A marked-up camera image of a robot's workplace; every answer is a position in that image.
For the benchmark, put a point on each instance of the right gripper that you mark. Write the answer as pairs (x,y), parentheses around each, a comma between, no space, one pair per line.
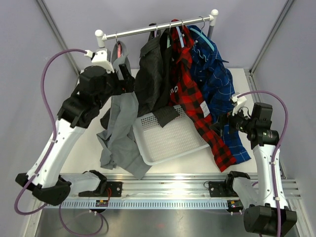
(224,120)

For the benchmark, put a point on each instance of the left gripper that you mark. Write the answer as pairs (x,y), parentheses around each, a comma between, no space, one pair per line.
(125,86)

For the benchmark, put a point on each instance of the black pinstripe shirt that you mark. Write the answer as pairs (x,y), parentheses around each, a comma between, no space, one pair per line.
(148,80)

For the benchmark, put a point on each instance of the pink hanger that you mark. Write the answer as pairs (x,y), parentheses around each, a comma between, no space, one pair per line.
(119,49)

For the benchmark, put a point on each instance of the grey shirt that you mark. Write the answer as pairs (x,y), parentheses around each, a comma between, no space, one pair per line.
(117,140)

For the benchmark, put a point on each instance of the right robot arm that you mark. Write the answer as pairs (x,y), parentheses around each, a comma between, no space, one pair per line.
(265,209)

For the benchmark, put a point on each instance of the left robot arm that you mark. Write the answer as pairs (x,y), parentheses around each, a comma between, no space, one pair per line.
(94,88)

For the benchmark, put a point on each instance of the red black plaid shirt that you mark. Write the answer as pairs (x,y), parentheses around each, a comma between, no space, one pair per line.
(185,92)

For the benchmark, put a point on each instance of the black plain shirt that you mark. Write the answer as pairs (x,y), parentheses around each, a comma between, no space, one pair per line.
(166,55)

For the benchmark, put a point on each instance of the blue plaid shirt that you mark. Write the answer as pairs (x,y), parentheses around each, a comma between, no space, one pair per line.
(216,85)

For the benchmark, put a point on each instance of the mint green hanger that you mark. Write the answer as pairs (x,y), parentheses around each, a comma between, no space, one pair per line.
(169,38)

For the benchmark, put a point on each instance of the light blue hanger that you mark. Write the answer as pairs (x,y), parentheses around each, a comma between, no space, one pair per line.
(180,34)

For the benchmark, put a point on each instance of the teal hanger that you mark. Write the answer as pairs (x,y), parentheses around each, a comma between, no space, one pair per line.
(202,35)

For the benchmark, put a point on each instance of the white plastic basket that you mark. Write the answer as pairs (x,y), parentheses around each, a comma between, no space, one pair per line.
(159,144)

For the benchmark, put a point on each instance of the clothes rack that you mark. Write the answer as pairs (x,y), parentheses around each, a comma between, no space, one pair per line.
(210,19)

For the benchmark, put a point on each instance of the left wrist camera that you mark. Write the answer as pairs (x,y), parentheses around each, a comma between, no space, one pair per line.
(101,58)

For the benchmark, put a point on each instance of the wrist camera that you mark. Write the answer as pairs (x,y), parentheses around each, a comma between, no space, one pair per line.
(101,58)
(238,101)

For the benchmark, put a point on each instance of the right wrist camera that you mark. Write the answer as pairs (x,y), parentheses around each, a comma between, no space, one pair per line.
(238,101)

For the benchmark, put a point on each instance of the aluminium rail base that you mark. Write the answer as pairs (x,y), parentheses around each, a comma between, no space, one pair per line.
(167,191)

